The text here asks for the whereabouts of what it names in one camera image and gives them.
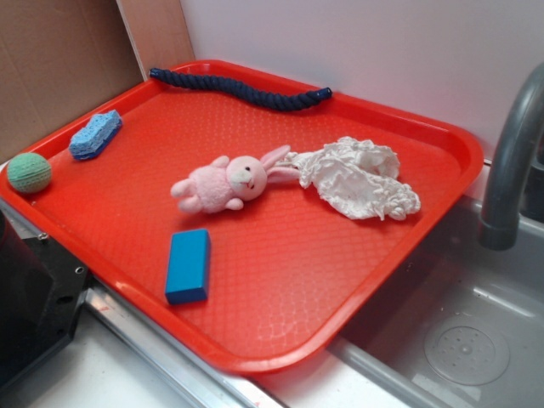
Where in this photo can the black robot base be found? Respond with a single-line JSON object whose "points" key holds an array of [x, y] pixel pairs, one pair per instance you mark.
{"points": [[43, 287]]}

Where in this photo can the brown cardboard panel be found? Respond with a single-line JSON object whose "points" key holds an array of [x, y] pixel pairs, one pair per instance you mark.
{"points": [[59, 60]]}

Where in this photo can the blue rectangular block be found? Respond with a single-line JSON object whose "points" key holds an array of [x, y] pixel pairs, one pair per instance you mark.
{"points": [[188, 267]]}

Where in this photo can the blue sponge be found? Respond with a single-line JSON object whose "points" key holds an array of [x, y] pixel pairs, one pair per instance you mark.
{"points": [[91, 140]]}

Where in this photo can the red plastic tray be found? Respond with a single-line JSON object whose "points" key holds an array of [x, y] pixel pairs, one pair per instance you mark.
{"points": [[287, 271]]}

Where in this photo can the crumpled white cloth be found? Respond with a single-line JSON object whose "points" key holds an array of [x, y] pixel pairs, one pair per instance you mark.
{"points": [[359, 179]]}

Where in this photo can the grey toy sink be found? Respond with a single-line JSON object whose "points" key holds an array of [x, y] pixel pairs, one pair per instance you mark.
{"points": [[456, 324]]}

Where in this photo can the green ball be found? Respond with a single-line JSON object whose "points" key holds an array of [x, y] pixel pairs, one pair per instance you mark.
{"points": [[29, 173]]}

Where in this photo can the pink plush bunny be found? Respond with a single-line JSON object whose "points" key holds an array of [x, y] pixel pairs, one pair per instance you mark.
{"points": [[227, 184]]}

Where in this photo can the grey faucet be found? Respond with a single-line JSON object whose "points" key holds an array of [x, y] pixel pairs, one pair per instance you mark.
{"points": [[515, 182]]}

